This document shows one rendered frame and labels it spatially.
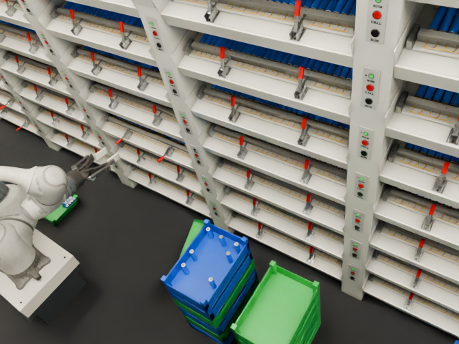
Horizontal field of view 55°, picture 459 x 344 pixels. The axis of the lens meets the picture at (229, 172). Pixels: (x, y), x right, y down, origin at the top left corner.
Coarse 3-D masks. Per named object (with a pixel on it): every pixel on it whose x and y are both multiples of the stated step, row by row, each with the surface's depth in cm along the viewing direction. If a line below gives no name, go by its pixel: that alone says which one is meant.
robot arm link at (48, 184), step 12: (0, 168) 151; (12, 168) 152; (36, 168) 153; (48, 168) 150; (60, 168) 153; (0, 180) 152; (12, 180) 151; (24, 180) 151; (36, 180) 150; (48, 180) 148; (60, 180) 150; (36, 192) 151; (48, 192) 151; (60, 192) 154; (48, 204) 160
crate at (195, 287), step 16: (208, 224) 176; (208, 240) 178; (240, 240) 172; (208, 256) 173; (224, 256) 172; (240, 256) 167; (176, 272) 170; (192, 272) 170; (208, 272) 169; (224, 272) 168; (176, 288) 167; (192, 288) 166; (208, 288) 164; (208, 304) 157
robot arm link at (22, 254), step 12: (0, 228) 182; (12, 228) 186; (24, 228) 192; (0, 240) 180; (12, 240) 183; (24, 240) 190; (0, 252) 181; (12, 252) 184; (24, 252) 189; (0, 264) 185; (12, 264) 187; (24, 264) 191
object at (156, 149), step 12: (108, 120) 220; (120, 120) 219; (108, 132) 219; (120, 132) 216; (156, 132) 208; (132, 144) 214; (144, 144) 208; (156, 144) 205; (180, 144) 201; (168, 156) 200; (180, 156) 198; (192, 168) 193
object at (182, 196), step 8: (128, 168) 248; (136, 168) 250; (128, 176) 250; (136, 176) 248; (144, 176) 246; (152, 176) 244; (144, 184) 244; (152, 184) 240; (160, 184) 240; (168, 184) 237; (176, 184) 234; (160, 192) 238; (168, 192) 236; (176, 192) 235; (184, 192) 233; (192, 192) 231; (176, 200) 233; (184, 200) 231; (192, 200) 229; (200, 200) 228; (192, 208) 228; (200, 208) 226; (208, 216) 223
